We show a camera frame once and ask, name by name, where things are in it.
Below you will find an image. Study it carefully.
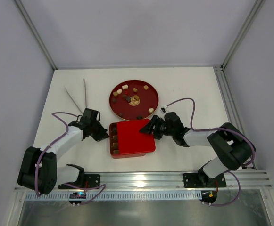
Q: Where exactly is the square red box lid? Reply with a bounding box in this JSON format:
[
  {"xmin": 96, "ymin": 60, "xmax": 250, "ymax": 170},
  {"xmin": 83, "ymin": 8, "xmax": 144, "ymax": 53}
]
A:
[{"xmin": 116, "ymin": 119, "xmax": 156, "ymax": 158}]

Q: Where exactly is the square red chocolate box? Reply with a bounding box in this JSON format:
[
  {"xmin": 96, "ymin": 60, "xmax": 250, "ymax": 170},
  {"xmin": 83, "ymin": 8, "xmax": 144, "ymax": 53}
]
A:
[{"xmin": 109, "ymin": 122, "xmax": 146, "ymax": 159}]

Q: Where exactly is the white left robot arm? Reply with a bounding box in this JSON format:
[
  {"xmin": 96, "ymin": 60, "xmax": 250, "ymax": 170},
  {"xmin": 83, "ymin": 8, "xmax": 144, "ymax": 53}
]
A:
[{"xmin": 17, "ymin": 108, "xmax": 109, "ymax": 196}]

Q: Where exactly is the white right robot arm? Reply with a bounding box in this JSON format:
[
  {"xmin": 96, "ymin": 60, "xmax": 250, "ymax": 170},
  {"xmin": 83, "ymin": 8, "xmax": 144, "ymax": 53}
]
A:
[{"xmin": 140, "ymin": 112, "xmax": 256, "ymax": 188}]

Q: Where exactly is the round red tray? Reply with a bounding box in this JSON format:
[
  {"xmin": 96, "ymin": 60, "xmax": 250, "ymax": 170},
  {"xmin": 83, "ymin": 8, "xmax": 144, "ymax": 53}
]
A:
[{"xmin": 109, "ymin": 80, "xmax": 159, "ymax": 121}]

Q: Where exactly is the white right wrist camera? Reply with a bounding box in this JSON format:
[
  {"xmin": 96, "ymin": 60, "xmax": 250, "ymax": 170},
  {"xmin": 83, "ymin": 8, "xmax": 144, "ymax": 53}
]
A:
[{"xmin": 160, "ymin": 105, "xmax": 168, "ymax": 114}]

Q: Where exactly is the aluminium front rail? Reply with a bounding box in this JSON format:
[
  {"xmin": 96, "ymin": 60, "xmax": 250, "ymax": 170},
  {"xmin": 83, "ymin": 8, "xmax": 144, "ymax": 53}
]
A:
[{"xmin": 89, "ymin": 169, "xmax": 272, "ymax": 191}]

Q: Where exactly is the aluminium rail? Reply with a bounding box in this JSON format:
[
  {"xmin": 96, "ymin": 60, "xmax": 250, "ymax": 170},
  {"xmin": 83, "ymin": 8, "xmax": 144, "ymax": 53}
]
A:
[
  {"xmin": 214, "ymin": 66, "xmax": 246, "ymax": 134},
  {"xmin": 89, "ymin": 169, "xmax": 272, "ymax": 191}
]

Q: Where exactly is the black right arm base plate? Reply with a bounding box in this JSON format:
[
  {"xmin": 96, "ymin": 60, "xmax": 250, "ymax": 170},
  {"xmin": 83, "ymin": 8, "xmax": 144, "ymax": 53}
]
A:
[{"xmin": 183, "ymin": 173, "xmax": 227, "ymax": 188}]

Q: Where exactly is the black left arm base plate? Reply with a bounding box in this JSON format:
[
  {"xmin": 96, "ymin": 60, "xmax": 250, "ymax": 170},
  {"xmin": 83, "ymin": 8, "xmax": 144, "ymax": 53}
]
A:
[{"xmin": 68, "ymin": 174, "xmax": 100, "ymax": 188}]

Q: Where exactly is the right side aluminium rail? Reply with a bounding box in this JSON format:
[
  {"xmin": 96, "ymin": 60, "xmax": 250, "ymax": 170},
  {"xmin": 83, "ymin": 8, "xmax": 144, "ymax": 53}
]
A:
[{"xmin": 214, "ymin": 66, "xmax": 246, "ymax": 134}]

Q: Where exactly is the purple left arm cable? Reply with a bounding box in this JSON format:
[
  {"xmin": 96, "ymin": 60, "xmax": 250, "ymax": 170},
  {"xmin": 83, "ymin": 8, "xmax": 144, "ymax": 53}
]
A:
[{"xmin": 35, "ymin": 112, "xmax": 107, "ymax": 205}]

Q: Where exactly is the slotted grey cable duct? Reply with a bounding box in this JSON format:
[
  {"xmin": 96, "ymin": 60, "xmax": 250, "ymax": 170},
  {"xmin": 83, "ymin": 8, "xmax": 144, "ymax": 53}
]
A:
[{"xmin": 25, "ymin": 190, "xmax": 202, "ymax": 201}]

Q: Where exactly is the left aluminium frame post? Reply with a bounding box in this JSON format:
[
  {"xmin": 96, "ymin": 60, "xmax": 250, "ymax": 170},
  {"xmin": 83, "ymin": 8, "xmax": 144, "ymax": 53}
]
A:
[{"xmin": 13, "ymin": 0, "xmax": 58, "ymax": 70}]

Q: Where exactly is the aluminium frame post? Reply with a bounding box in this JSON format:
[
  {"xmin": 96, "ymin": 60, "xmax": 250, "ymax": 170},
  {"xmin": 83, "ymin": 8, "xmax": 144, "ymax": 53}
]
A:
[
  {"xmin": 221, "ymin": 0, "xmax": 265, "ymax": 70},
  {"xmin": 13, "ymin": 0, "xmax": 58, "ymax": 70}
]

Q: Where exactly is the right aluminium frame post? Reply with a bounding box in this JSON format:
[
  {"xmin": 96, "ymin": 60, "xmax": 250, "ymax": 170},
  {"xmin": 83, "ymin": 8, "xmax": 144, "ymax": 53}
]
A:
[{"xmin": 221, "ymin": 0, "xmax": 265, "ymax": 70}]

